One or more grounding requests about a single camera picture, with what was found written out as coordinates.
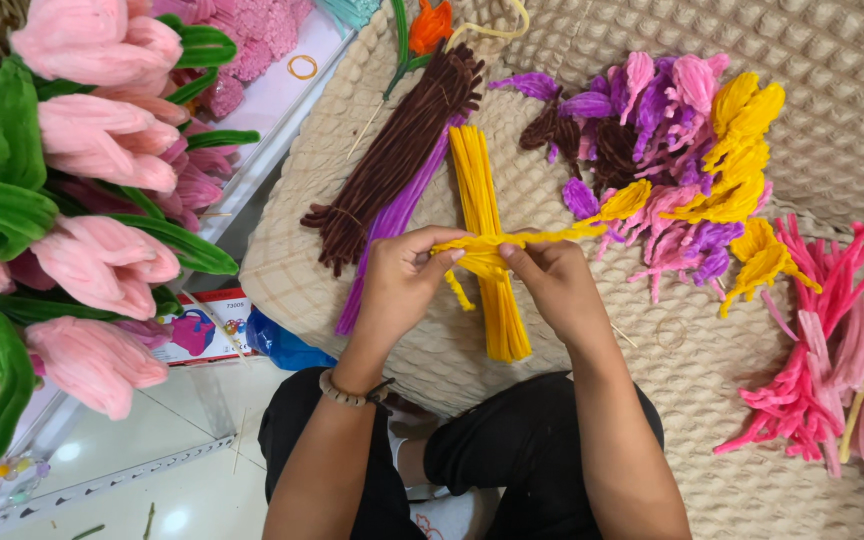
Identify person's right hand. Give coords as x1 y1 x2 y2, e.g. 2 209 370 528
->
498 238 619 352

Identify person's left hand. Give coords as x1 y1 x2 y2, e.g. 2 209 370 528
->
348 225 474 361

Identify twisted yellow pipe cleaner petal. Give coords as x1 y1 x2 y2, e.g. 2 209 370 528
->
430 223 610 313

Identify bundle of straight yellow pipe cleaners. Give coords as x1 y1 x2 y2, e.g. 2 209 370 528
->
447 123 534 366

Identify bundle of purple pipe cleaners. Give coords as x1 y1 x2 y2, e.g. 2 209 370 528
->
334 112 471 337

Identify clear rubber band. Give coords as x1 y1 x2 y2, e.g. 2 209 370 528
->
654 315 690 351

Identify blue plastic bag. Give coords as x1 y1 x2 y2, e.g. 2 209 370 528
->
245 306 339 373

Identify bundle of brown pipe cleaners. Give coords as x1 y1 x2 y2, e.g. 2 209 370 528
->
300 41 487 279

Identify person's black trousers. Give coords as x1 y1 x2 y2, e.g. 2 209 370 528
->
257 366 666 540

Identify heap of mixed colour petals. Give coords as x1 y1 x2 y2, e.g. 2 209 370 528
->
487 50 825 320

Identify colourful toy box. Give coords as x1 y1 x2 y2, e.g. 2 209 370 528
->
150 288 259 367

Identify white shelf board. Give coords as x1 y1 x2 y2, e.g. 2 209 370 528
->
190 6 362 247

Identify heap of pink pipe cleaners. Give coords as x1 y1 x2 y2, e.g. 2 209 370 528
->
712 213 864 483

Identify orange tulip with green stem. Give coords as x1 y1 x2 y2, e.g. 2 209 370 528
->
382 0 456 103

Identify cream pipe cleaner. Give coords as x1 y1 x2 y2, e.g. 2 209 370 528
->
443 0 531 55

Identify teal pipe cleaners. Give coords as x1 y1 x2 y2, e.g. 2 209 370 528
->
312 0 382 33

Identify heap of pink fuzzy flowers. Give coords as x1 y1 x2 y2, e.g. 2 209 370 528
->
150 0 318 121

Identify beige quilted blanket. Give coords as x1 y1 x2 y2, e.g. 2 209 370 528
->
238 0 864 540

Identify bouquet of pink fuzzy tulips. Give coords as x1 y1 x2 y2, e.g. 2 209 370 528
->
0 0 262 481

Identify cluster of colourful beads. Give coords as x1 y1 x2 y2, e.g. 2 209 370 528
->
0 451 53 522

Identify brown bead bracelet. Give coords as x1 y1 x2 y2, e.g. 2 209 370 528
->
317 367 397 415

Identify slotted white metal rail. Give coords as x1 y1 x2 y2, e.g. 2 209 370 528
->
0 433 240 540

